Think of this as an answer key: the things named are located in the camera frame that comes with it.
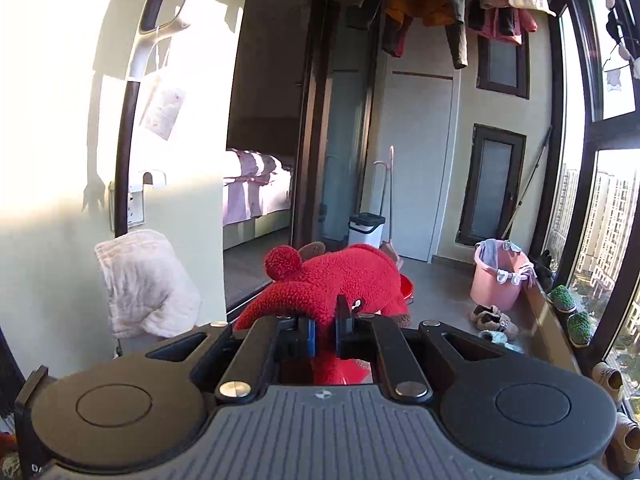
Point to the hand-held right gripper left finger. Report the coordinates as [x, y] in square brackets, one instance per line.
[310, 338]

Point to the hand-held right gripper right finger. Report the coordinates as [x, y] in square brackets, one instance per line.
[344, 331]

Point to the red hooded fleece jacket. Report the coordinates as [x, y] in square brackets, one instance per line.
[350, 270]

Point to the row of hanging clothes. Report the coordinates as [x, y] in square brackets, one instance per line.
[430, 10]

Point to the red plastic bucket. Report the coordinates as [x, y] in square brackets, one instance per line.
[406, 288]

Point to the white bin with black lid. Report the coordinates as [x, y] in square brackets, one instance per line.
[365, 230]

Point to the brown fuzzy slipper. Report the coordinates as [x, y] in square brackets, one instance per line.
[484, 316]
[504, 324]

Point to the light blue slipper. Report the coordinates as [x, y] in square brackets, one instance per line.
[500, 341]

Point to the pink plastic tub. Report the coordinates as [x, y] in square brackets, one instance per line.
[500, 285]

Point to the bed with pink bedding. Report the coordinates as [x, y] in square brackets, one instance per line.
[255, 185]

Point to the grey cloth in tub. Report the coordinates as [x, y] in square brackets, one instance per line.
[492, 252]

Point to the white towel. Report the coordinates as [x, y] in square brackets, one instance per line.
[145, 280]

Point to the white door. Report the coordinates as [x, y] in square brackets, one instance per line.
[420, 160]

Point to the black shoe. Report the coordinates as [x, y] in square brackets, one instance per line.
[544, 267]

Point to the green potted plant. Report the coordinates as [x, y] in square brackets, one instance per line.
[581, 327]
[562, 297]

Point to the leaning mop stick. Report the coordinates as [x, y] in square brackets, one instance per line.
[527, 182]

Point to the white shoe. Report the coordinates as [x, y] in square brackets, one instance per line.
[625, 442]
[607, 382]

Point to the white hanging bag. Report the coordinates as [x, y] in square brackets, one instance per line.
[162, 105]

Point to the small dark framed window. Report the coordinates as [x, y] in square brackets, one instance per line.
[502, 65]

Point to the hanging sock rack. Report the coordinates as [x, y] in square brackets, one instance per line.
[617, 55]

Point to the wall intercom panel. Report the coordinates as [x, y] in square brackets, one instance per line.
[135, 210]

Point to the white wall hook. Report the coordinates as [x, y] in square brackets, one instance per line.
[147, 178]

